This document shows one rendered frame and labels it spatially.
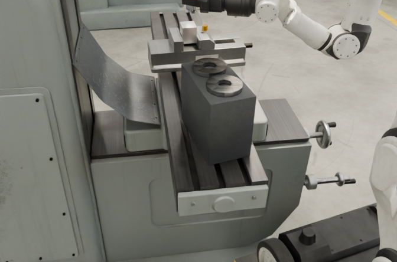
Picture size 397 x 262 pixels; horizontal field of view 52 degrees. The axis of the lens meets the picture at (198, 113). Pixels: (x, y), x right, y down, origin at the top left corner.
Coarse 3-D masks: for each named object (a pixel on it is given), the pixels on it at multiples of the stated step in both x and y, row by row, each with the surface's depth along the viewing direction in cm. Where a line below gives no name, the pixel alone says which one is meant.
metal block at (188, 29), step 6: (180, 24) 146; (186, 24) 145; (192, 24) 145; (180, 30) 147; (186, 30) 143; (192, 30) 143; (186, 36) 144; (192, 36) 145; (186, 42) 146; (192, 42) 146
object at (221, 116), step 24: (192, 72) 107; (216, 72) 104; (192, 96) 107; (216, 96) 97; (240, 96) 97; (192, 120) 111; (216, 120) 97; (240, 120) 100; (216, 144) 102; (240, 144) 104
